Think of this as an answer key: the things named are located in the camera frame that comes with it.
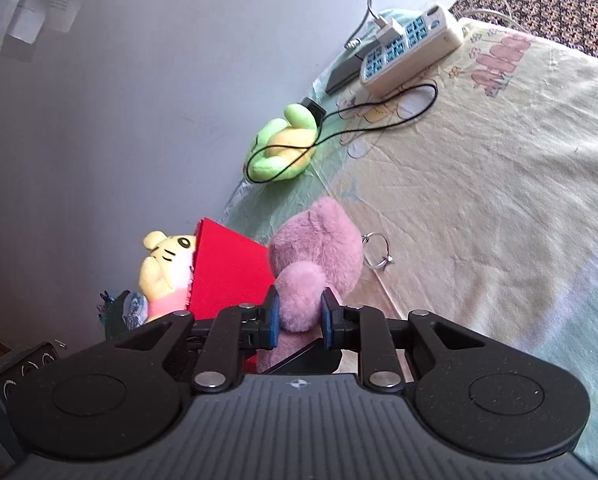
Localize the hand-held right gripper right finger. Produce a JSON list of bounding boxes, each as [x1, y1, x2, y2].
[[320, 287, 486, 394]]

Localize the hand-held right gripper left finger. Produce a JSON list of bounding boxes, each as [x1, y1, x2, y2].
[[113, 285, 281, 394]]

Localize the red cardboard box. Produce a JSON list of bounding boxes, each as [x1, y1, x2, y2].
[[186, 217, 276, 361]]

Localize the pink plush toy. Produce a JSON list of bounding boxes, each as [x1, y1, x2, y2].
[[256, 197, 366, 373]]

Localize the yellow tiger plush toy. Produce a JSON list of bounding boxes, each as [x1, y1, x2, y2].
[[138, 230, 198, 323]]

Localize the green frog plush toy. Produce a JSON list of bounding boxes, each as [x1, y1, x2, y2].
[[249, 103, 321, 183]]

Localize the pale printed bed sheet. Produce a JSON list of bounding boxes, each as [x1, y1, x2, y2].
[[219, 7, 598, 477]]

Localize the black power adapter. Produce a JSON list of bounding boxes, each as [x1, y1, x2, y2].
[[299, 97, 328, 129]]

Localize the black phone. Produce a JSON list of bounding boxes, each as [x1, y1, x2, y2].
[[325, 50, 368, 95]]

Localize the white power strip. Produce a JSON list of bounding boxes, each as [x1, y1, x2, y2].
[[360, 4, 466, 99]]

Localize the white charger plug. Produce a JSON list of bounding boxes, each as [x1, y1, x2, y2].
[[376, 17, 406, 49]]

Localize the dark patterned carpet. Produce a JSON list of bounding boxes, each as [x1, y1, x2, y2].
[[449, 0, 598, 69]]

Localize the metal key ring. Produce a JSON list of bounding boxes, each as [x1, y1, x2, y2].
[[361, 231, 396, 270]]

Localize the black cable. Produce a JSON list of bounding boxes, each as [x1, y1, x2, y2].
[[245, 81, 439, 184]]

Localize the white power strip cord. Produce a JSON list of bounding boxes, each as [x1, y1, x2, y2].
[[452, 7, 521, 29]]

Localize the paper sheets on wall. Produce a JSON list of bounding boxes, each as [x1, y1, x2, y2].
[[0, 0, 104, 64]]

